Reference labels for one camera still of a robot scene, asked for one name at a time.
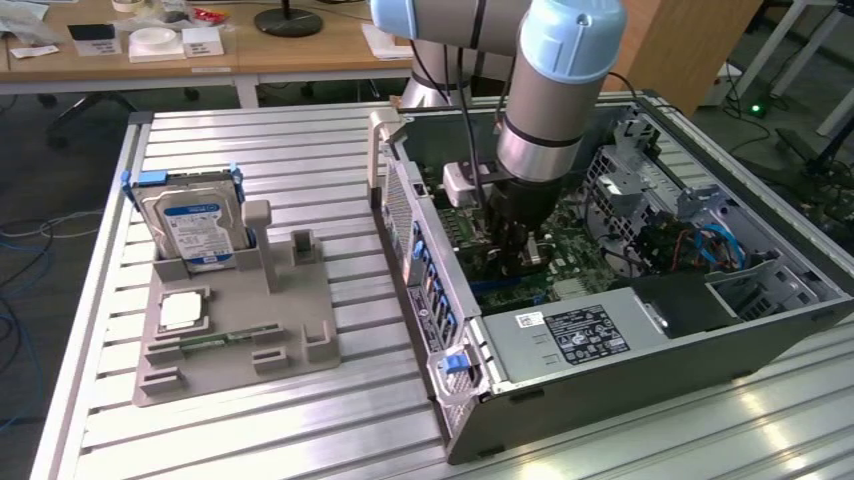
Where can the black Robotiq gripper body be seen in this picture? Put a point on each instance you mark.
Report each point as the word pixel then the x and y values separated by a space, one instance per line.
pixel 523 205

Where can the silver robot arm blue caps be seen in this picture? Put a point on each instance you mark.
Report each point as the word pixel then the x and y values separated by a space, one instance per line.
pixel 568 50

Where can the blue expansion slot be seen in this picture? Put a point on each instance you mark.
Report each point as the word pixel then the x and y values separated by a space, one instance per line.
pixel 487 287

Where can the green motherboard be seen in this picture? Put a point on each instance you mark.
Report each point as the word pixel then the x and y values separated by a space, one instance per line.
pixel 581 260

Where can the silver chipset heat sink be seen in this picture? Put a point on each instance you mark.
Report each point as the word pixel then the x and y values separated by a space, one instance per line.
pixel 573 288

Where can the metal drive cage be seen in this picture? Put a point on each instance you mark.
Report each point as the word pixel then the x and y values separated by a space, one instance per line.
pixel 634 190

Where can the grey power supply with label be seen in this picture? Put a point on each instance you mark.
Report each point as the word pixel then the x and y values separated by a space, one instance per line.
pixel 534 360

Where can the blue case latch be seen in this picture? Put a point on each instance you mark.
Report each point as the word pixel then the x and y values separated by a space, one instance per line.
pixel 455 363

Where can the black plastic cover block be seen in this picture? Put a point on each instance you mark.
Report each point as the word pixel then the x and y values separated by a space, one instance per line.
pixel 681 305

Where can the open dark grey PC case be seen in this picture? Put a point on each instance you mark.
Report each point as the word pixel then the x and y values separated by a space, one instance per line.
pixel 601 415

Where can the white paper stack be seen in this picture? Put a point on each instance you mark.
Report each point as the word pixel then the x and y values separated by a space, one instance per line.
pixel 387 47

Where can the grey parts rack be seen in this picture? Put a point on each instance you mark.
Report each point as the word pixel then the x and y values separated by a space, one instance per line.
pixel 267 310

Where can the metal disk bay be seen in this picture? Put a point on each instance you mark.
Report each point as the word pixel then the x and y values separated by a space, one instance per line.
pixel 768 285

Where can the wooden cabinet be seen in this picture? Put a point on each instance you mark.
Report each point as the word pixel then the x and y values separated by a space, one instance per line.
pixel 681 45

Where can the black device with green light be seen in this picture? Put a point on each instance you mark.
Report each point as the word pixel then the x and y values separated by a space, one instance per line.
pixel 757 109

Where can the black floor stand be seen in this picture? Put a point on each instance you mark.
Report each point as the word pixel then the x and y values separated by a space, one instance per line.
pixel 828 155

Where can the hard disk with blue rails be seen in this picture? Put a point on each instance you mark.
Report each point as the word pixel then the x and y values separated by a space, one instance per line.
pixel 194 220

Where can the green RAM stick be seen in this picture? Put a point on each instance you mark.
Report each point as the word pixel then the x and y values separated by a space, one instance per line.
pixel 207 342

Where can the black round lamp base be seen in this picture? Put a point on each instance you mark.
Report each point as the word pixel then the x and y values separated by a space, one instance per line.
pixel 289 24

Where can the silver CPU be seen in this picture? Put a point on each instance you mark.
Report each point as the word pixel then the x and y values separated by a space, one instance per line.
pixel 181 312

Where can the plain white card box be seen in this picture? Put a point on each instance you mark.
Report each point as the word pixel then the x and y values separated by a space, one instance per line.
pixel 203 42

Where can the red packet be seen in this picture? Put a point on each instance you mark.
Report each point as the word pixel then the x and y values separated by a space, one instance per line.
pixel 210 15

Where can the white box with tape roll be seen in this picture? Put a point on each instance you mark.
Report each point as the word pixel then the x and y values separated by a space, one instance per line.
pixel 157 45

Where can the black office chair base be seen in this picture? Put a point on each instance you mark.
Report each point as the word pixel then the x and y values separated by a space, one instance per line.
pixel 87 107

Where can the wooden desk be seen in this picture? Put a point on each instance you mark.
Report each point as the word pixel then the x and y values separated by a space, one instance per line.
pixel 100 70

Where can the white box with black lid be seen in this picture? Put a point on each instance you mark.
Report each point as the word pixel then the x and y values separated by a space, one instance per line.
pixel 95 40

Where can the white paper tag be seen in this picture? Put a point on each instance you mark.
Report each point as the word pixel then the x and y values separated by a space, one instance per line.
pixel 34 51

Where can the clear plastic bag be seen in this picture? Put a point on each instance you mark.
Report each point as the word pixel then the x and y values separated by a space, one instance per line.
pixel 27 22

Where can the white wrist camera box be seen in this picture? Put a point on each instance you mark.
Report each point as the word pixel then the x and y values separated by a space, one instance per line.
pixel 461 185

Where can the white desk frame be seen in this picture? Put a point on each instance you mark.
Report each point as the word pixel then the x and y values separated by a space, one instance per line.
pixel 805 47

